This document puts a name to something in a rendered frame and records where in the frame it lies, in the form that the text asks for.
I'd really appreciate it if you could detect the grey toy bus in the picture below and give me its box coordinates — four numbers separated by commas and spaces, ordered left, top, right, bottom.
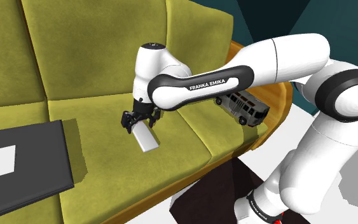
214, 90, 271, 128

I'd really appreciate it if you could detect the olive green sofa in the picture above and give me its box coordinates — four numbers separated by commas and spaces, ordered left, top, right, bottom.
0, 0, 294, 224

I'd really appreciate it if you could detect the white flat remote control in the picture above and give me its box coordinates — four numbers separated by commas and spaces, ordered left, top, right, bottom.
130, 120, 160, 153

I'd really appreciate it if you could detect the dark grey flat box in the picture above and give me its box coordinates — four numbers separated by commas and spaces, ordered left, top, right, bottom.
0, 120, 75, 215

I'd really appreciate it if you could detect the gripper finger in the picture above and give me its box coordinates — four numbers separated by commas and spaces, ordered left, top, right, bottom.
120, 110, 139, 135
148, 107, 162, 129

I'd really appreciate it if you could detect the dark robot stand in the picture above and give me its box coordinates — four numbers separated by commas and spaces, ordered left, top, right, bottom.
169, 157, 312, 224

